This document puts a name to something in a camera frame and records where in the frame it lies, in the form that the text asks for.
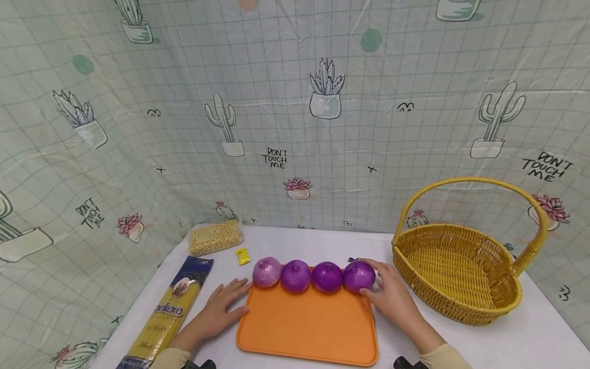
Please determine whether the clear bag of yellow kernels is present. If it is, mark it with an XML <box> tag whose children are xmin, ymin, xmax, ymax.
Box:
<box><xmin>188</xmin><ymin>219</ymin><xmax>244</xmax><ymax>257</ymax></box>

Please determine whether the light purple onion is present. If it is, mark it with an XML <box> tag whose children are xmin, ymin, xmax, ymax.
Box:
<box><xmin>252</xmin><ymin>257</ymin><xmax>283</xmax><ymax>288</ymax></box>

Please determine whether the dark purple onion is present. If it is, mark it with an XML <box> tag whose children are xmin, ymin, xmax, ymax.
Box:
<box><xmin>343</xmin><ymin>261</ymin><xmax>377</xmax><ymax>294</ymax></box>
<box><xmin>311</xmin><ymin>261</ymin><xmax>345</xmax><ymax>293</ymax></box>
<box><xmin>281</xmin><ymin>260</ymin><xmax>313</xmax><ymax>294</ymax></box>

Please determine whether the person's left hand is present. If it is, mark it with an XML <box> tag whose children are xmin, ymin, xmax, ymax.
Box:
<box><xmin>183</xmin><ymin>278</ymin><xmax>254</xmax><ymax>345</ymax></box>

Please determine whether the person's left forearm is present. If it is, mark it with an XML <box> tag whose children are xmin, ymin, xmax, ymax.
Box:
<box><xmin>150</xmin><ymin>328</ymin><xmax>208</xmax><ymax>369</ymax></box>

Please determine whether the person's right hand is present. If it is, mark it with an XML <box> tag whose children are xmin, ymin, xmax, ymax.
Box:
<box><xmin>359</xmin><ymin>258</ymin><xmax>430</xmax><ymax>342</ymax></box>

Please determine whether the orange plastic tray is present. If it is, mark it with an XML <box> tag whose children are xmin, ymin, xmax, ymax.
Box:
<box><xmin>235</xmin><ymin>265</ymin><xmax>380</xmax><ymax>367</ymax></box>

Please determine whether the blue and yellow spaghetti packet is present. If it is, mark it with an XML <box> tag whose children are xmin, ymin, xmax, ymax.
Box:
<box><xmin>115</xmin><ymin>256</ymin><xmax>215</xmax><ymax>369</ymax></box>

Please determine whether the person's right forearm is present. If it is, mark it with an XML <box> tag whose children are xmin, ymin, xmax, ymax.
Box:
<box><xmin>406</xmin><ymin>320</ymin><xmax>473</xmax><ymax>369</ymax></box>

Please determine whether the yellow wicker basket with handle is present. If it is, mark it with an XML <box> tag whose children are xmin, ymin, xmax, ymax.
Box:
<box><xmin>391</xmin><ymin>177</ymin><xmax>549</xmax><ymax>326</ymax></box>

